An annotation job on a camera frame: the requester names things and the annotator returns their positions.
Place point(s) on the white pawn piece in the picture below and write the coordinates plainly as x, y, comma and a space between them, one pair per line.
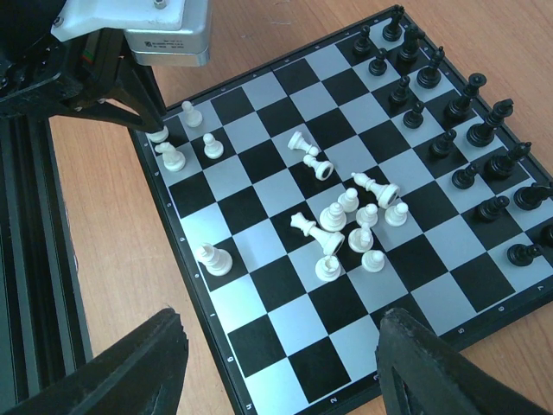
213, 148

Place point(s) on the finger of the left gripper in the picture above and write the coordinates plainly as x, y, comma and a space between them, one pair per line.
121, 92

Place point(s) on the lying white bishop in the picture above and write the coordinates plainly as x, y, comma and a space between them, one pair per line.
385, 194

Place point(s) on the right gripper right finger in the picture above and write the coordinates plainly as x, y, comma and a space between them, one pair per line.
419, 373

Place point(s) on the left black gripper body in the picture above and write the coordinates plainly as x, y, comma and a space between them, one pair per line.
42, 76

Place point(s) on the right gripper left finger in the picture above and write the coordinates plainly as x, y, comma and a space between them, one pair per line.
142, 373

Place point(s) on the white rook piece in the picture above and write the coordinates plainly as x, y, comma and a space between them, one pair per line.
159, 136

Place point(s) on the black aluminium rail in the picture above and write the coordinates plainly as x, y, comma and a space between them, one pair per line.
44, 335

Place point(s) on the black magnetic chess board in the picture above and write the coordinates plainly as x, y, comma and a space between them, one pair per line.
294, 331

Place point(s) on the white knight piece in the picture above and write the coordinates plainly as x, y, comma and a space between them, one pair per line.
173, 159

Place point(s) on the lying white pawn dark base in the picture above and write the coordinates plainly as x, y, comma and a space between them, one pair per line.
322, 169

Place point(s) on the black pawn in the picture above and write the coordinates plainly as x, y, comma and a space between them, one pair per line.
523, 255
491, 209
442, 145
465, 178

